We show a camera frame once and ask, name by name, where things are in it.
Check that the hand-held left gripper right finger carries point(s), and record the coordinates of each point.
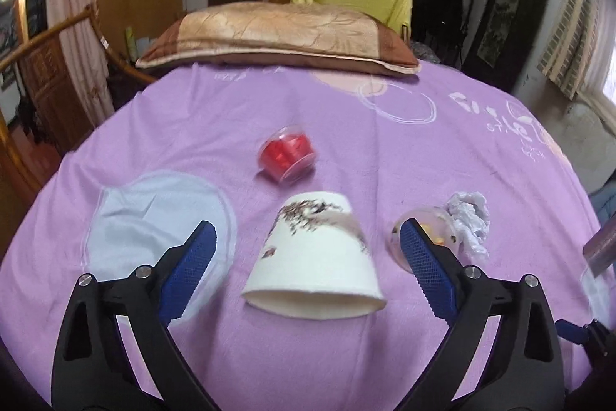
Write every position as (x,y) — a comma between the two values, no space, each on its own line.
(426,261)

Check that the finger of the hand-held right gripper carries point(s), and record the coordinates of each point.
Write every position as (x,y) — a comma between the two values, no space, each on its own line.
(572,331)

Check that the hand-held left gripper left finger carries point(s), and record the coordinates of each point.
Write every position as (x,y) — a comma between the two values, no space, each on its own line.
(190,266)

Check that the white paper cup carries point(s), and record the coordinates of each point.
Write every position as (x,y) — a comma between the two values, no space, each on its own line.
(313,266)

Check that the clear plastic cup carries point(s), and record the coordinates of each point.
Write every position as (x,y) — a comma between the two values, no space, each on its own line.
(435,222)

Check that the crumpled white tissue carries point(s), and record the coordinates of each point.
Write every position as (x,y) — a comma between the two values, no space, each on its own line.
(469,218)

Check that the silver metal bottle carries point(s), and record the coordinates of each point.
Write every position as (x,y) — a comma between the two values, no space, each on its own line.
(604,247)

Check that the purple printed bedsheet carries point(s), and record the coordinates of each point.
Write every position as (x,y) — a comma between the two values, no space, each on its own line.
(385,141)

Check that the blue denim clothing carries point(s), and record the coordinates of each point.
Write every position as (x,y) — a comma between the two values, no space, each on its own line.
(605,204)

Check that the red jelly cup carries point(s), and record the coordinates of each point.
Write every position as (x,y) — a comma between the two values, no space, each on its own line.
(286,153)

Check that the yellow green bottle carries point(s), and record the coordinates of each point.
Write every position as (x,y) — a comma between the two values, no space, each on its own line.
(131,42)

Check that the black hanging jacket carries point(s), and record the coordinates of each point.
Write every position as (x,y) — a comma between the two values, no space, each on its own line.
(435,16)

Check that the brown beige pillow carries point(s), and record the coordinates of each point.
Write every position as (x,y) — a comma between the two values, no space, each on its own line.
(269,30)

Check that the window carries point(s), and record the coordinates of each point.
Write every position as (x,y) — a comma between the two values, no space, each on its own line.
(607,64)

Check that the wooden bamboo chair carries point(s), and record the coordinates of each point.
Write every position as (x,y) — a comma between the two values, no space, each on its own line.
(48,36)

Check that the beige striped curtain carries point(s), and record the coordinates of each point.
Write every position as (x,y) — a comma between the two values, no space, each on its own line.
(570,30)

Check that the red white patterned curtain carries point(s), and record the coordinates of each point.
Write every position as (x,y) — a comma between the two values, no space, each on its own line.
(72,16)

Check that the framed wall scroll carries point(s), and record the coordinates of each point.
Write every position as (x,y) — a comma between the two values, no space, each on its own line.
(503,16)

